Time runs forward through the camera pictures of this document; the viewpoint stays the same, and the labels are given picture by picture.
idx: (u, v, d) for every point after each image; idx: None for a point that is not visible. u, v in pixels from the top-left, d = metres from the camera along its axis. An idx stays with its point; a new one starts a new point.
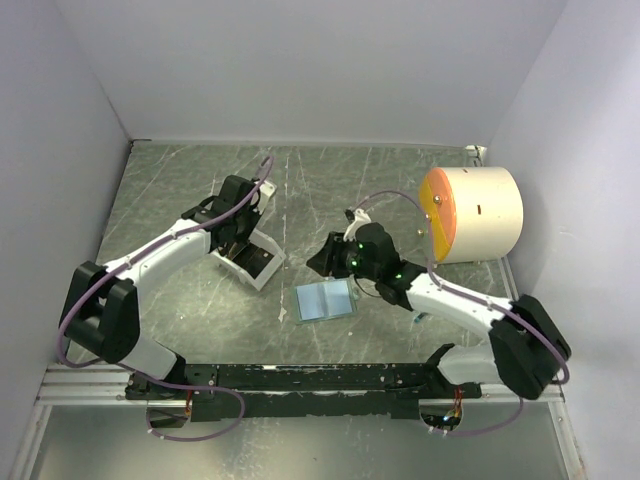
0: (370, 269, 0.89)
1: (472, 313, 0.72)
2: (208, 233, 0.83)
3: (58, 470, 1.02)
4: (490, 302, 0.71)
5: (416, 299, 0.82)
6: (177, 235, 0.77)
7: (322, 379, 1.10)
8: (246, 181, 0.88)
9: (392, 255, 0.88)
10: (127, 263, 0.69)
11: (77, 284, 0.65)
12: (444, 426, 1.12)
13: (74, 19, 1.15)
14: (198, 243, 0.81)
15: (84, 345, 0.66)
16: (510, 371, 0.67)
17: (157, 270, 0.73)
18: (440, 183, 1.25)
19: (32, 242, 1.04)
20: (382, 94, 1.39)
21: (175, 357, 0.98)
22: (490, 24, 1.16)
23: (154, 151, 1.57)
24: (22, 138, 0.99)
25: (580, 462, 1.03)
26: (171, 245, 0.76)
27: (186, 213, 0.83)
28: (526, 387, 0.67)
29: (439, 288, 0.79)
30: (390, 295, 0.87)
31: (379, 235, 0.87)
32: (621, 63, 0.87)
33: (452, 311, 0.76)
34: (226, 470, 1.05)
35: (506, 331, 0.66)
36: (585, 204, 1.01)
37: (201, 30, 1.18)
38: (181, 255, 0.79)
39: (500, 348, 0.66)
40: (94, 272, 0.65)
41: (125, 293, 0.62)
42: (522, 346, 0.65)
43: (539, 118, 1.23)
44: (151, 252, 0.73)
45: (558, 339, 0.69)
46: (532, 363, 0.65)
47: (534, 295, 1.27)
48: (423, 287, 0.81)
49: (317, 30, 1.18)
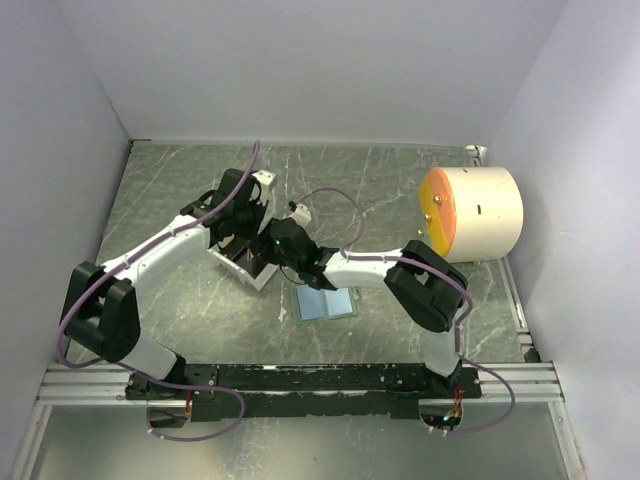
0: (290, 259, 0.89)
1: (373, 270, 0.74)
2: (208, 229, 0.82)
3: (58, 470, 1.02)
4: (384, 256, 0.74)
5: (336, 278, 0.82)
6: (176, 231, 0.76)
7: (322, 379, 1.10)
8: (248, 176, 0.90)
9: (309, 244, 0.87)
10: (125, 263, 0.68)
11: (76, 284, 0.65)
12: (444, 426, 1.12)
13: (73, 18, 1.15)
14: (198, 240, 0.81)
15: (86, 343, 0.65)
16: (416, 310, 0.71)
17: (157, 269, 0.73)
18: (440, 183, 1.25)
19: (32, 240, 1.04)
20: (382, 93, 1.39)
21: (174, 357, 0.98)
22: (489, 23, 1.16)
23: (154, 151, 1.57)
24: (23, 138, 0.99)
25: (580, 462, 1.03)
26: (170, 242, 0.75)
27: (184, 209, 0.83)
28: (434, 321, 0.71)
29: (347, 259, 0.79)
30: (313, 281, 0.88)
31: (293, 228, 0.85)
32: (622, 62, 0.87)
33: (363, 277, 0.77)
34: (226, 470, 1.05)
35: (398, 274, 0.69)
36: (585, 204, 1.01)
37: (201, 29, 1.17)
38: (180, 252, 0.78)
39: (399, 291, 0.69)
40: (93, 272, 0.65)
41: (123, 294, 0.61)
42: (415, 281, 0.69)
43: (540, 118, 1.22)
44: (149, 250, 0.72)
45: (450, 269, 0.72)
46: (429, 297, 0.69)
47: (534, 294, 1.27)
48: (335, 263, 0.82)
49: (316, 29, 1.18)
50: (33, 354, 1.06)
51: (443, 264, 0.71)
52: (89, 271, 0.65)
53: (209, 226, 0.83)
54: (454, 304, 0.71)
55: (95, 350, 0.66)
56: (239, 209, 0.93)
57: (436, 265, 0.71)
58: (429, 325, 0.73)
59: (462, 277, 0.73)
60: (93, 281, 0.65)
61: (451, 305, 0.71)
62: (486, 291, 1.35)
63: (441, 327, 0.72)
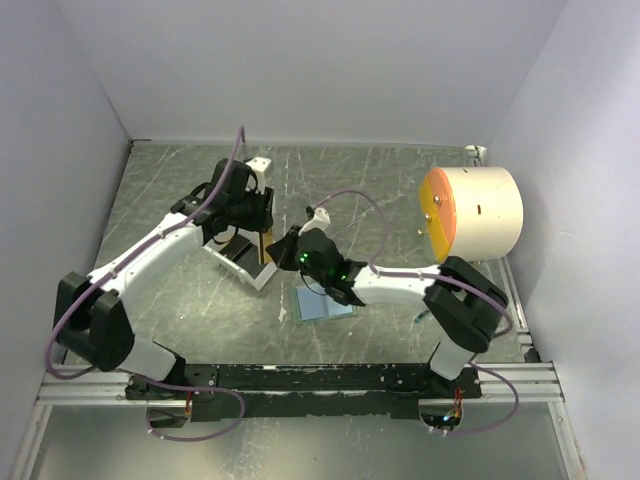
0: (315, 273, 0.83)
1: (408, 287, 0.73)
2: (199, 225, 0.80)
3: (58, 470, 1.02)
4: (421, 272, 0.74)
5: (364, 293, 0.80)
6: (165, 232, 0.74)
7: (322, 379, 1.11)
8: (240, 169, 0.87)
9: (337, 257, 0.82)
10: (112, 272, 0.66)
11: (65, 295, 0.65)
12: (444, 426, 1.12)
13: (73, 18, 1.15)
14: (190, 238, 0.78)
15: (77, 351, 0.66)
16: (456, 331, 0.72)
17: (147, 274, 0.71)
18: (440, 183, 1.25)
19: (31, 240, 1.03)
20: (382, 93, 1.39)
21: (174, 358, 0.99)
22: (490, 23, 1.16)
23: (154, 151, 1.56)
24: (23, 138, 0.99)
25: (580, 462, 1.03)
26: (159, 245, 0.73)
27: (175, 206, 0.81)
28: (475, 341, 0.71)
29: (378, 275, 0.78)
30: (339, 297, 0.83)
31: (321, 241, 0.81)
32: (622, 62, 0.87)
33: (395, 294, 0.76)
34: (226, 470, 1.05)
35: (439, 292, 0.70)
36: (586, 204, 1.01)
37: (200, 29, 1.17)
38: (171, 254, 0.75)
39: (440, 310, 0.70)
40: (80, 284, 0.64)
41: (111, 306, 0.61)
42: (457, 302, 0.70)
43: (540, 117, 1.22)
44: (138, 256, 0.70)
45: (490, 287, 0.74)
46: (472, 316, 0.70)
47: (534, 294, 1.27)
48: (364, 279, 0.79)
49: (316, 29, 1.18)
50: (34, 353, 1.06)
51: (484, 282, 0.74)
52: (76, 283, 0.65)
53: (201, 223, 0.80)
54: (493, 323, 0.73)
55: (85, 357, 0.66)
56: (233, 204, 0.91)
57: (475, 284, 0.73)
58: (467, 345, 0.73)
59: (500, 295, 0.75)
60: (81, 292, 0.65)
61: (490, 324, 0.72)
62: None
63: (480, 347, 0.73)
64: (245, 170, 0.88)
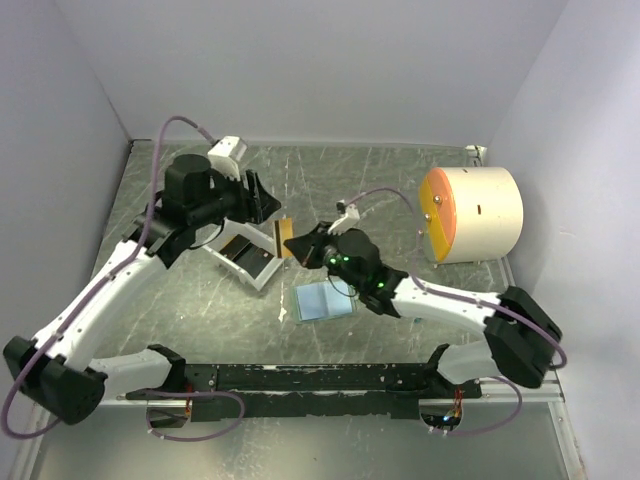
0: (351, 278, 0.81)
1: (462, 313, 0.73)
2: (153, 254, 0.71)
3: (58, 470, 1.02)
4: (479, 299, 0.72)
5: (405, 307, 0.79)
6: (113, 273, 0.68)
7: (322, 379, 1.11)
8: (190, 174, 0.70)
9: (378, 263, 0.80)
10: (56, 335, 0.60)
11: (12, 364, 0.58)
12: (444, 426, 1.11)
13: (74, 18, 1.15)
14: (148, 271, 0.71)
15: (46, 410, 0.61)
16: (510, 365, 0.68)
17: (99, 325, 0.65)
18: (440, 183, 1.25)
19: (31, 239, 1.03)
20: (382, 93, 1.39)
21: (169, 367, 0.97)
22: (490, 23, 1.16)
23: (154, 151, 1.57)
24: (23, 137, 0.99)
25: (581, 462, 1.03)
26: (109, 288, 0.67)
27: (128, 233, 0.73)
28: (528, 377, 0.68)
29: (424, 291, 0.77)
30: (373, 305, 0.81)
31: (365, 246, 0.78)
32: (622, 62, 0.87)
33: (444, 314, 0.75)
34: (226, 470, 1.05)
35: (502, 326, 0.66)
36: (585, 205, 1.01)
37: (200, 29, 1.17)
38: (126, 294, 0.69)
39: (500, 345, 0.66)
40: (25, 351, 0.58)
41: (60, 373, 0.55)
42: (518, 339, 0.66)
43: (540, 118, 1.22)
44: (85, 308, 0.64)
45: (549, 324, 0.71)
46: (531, 354, 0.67)
47: (534, 294, 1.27)
48: (408, 292, 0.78)
49: (317, 29, 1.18)
50: None
51: (544, 319, 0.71)
52: (19, 351, 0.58)
53: (156, 252, 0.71)
54: (547, 360, 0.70)
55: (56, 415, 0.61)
56: (203, 206, 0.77)
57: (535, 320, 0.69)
58: (518, 379, 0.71)
59: (557, 331, 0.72)
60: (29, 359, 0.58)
61: (543, 361, 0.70)
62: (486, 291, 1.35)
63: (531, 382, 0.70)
64: (201, 170, 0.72)
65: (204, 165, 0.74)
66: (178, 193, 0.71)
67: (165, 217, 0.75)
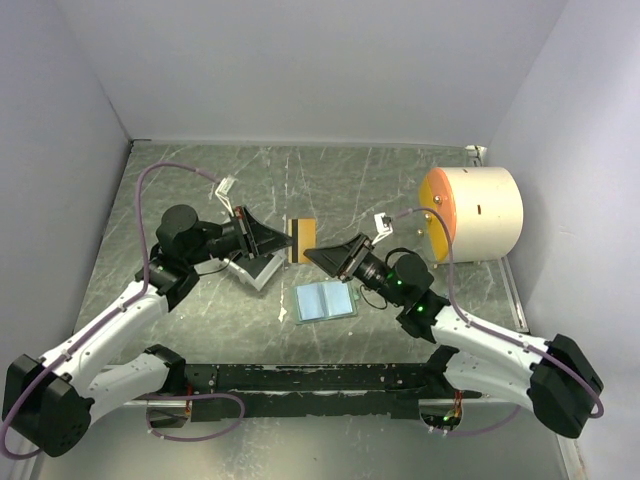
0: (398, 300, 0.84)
1: (507, 354, 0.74)
2: (163, 295, 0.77)
3: (58, 470, 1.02)
4: (526, 344, 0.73)
5: (442, 335, 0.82)
6: (126, 305, 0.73)
7: (322, 379, 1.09)
8: (180, 232, 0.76)
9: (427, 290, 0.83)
10: (65, 355, 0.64)
11: (14, 381, 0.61)
12: (444, 426, 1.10)
13: (73, 18, 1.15)
14: (155, 308, 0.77)
15: (27, 437, 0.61)
16: (547, 410, 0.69)
17: (104, 351, 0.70)
18: (440, 183, 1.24)
19: (31, 240, 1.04)
20: (382, 95, 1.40)
21: (165, 374, 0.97)
22: (490, 24, 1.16)
23: (154, 151, 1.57)
24: (23, 138, 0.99)
25: (580, 462, 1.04)
26: (119, 319, 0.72)
27: (139, 273, 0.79)
28: (564, 424, 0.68)
29: (467, 324, 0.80)
30: (413, 330, 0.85)
31: (422, 275, 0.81)
32: (622, 64, 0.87)
33: (484, 348, 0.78)
34: (226, 470, 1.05)
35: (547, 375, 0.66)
36: (585, 205, 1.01)
37: (200, 30, 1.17)
38: (133, 326, 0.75)
39: (541, 392, 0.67)
40: (31, 368, 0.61)
41: (62, 393, 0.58)
42: (562, 389, 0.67)
43: (539, 118, 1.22)
44: (96, 333, 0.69)
45: (595, 378, 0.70)
46: (571, 406, 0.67)
47: (534, 294, 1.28)
48: (449, 323, 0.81)
49: (316, 31, 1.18)
50: (34, 354, 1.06)
51: (590, 372, 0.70)
52: (26, 369, 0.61)
53: (166, 291, 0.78)
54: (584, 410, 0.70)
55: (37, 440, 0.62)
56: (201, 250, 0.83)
57: (583, 373, 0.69)
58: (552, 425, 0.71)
59: (601, 384, 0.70)
60: (32, 378, 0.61)
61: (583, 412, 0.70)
62: (486, 291, 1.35)
63: (565, 430, 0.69)
64: (190, 226, 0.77)
65: (190, 219, 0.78)
66: (172, 247, 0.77)
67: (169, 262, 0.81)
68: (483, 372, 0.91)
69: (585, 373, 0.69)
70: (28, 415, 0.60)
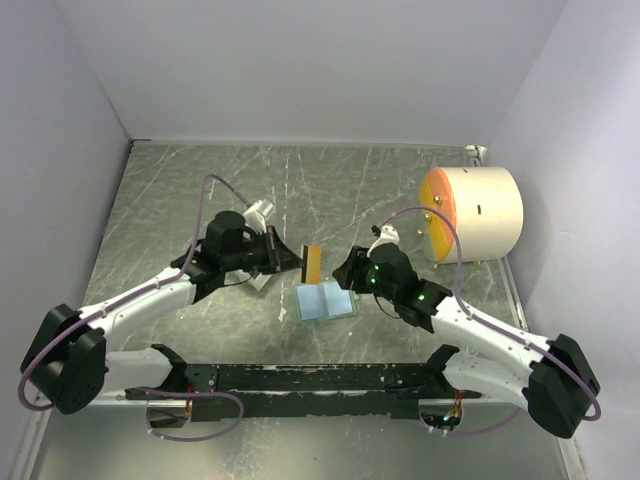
0: (388, 289, 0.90)
1: (508, 351, 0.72)
2: (194, 283, 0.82)
3: (57, 471, 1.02)
4: (528, 342, 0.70)
5: (442, 326, 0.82)
6: (162, 283, 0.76)
7: (322, 379, 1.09)
8: (227, 228, 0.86)
9: (409, 274, 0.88)
10: (102, 312, 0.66)
11: (47, 329, 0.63)
12: (444, 426, 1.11)
13: (74, 18, 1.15)
14: (183, 293, 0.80)
15: (43, 391, 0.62)
16: (543, 408, 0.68)
17: (134, 320, 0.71)
18: (440, 183, 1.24)
19: (31, 239, 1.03)
20: (382, 94, 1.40)
21: (169, 367, 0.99)
22: (490, 24, 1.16)
23: (154, 151, 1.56)
24: (22, 137, 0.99)
25: (580, 462, 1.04)
26: (153, 293, 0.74)
27: (175, 262, 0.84)
28: (556, 423, 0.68)
29: (468, 316, 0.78)
30: (411, 316, 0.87)
31: (395, 254, 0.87)
32: (623, 64, 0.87)
33: (484, 342, 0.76)
34: (226, 470, 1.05)
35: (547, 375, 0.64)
36: (585, 204, 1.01)
37: (200, 29, 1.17)
38: (162, 305, 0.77)
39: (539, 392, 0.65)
40: (66, 318, 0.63)
41: (93, 345, 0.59)
42: (561, 390, 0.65)
43: (539, 118, 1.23)
44: (131, 300, 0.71)
45: (593, 379, 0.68)
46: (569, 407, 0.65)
47: (534, 295, 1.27)
48: (450, 314, 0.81)
49: (316, 30, 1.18)
50: None
51: (588, 373, 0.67)
52: (60, 319, 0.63)
53: (197, 280, 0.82)
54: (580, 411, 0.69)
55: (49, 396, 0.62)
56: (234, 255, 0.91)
57: (582, 374, 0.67)
58: (546, 422, 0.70)
59: (599, 387, 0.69)
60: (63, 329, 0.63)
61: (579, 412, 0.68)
62: (486, 291, 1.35)
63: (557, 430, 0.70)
64: (237, 226, 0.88)
65: (239, 222, 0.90)
66: (217, 243, 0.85)
67: (203, 260, 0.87)
68: (480, 370, 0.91)
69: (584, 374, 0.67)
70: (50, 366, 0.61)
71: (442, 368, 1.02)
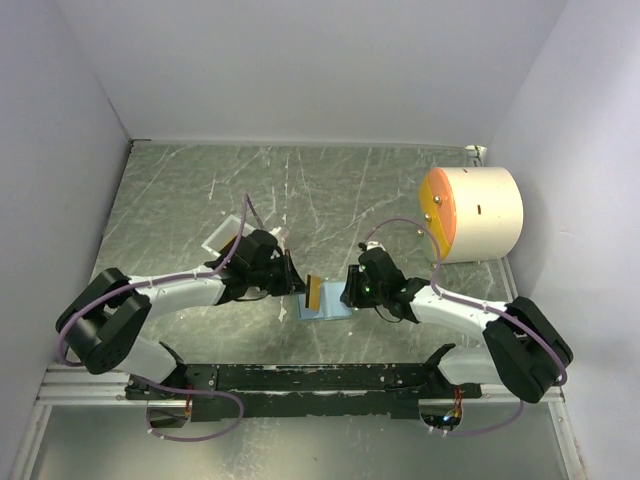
0: (376, 285, 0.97)
1: (469, 317, 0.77)
2: (223, 284, 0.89)
3: (58, 471, 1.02)
4: (486, 305, 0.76)
5: (421, 310, 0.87)
6: (199, 275, 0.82)
7: (322, 379, 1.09)
8: (263, 243, 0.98)
9: (392, 268, 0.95)
10: (149, 282, 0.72)
11: (96, 287, 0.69)
12: (444, 426, 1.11)
13: (74, 19, 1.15)
14: (212, 291, 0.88)
15: (74, 346, 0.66)
16: (508, 371, 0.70)
17: (169, 300, 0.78)
18: (440, 183, 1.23)
19: (31, 238, 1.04)
20: (382, 94, 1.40)
21: (174, 365, 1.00)
22: (490, 25, 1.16)
23: (154, 151, 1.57)
24: (22, 137, 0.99)
25: (581, 462, 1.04)
26: (189, 282, 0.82)
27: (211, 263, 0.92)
28: (528, 389, 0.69)
29: (439, 297, 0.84)
30: (396, 307, 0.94)
31: (377, 252, 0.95)
32: (626, 64, 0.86)
33: (453, 317, 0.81)
34: (226, 470, 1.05)
35: (500, 330, 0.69)
36: (585, 204, 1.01)
37: (200, 30, 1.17)
38: (192, 295, 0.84)
39: (496, 348, 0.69)
40: (116, 280, 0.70)
41: (137, 308, 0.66)
42: (519, 346, 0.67)
43: (539, 118, 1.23)
44: (172, 281, 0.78)
45: (556, 340, 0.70)
46: (530, 363, 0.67)
47: (534, 295, 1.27)
48: (425, 297, 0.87)
49: (315, 31, 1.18)
50: (33, 354, 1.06)
51: (550, 333, 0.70)
52: (111, 279, 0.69)
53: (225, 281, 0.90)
54: (550, 375, 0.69)
55: (79, 353, 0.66)
56: (259, 271, 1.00)
57: (545, 335, 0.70)
58: (518, 387, 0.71)
59: (562, 347, 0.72)
60: (110, 290, 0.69)
61: (549, 375, 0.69)
62: (486, 291, 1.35)
63: (529, 394, 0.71)
64: (270, 243, 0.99)
65: (272, 240, 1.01)
66: (249, 253, 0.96)
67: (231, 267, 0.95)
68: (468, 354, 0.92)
69: (546, 335, 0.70)
70: (89, 323, 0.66)
71: (439, 366, 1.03)
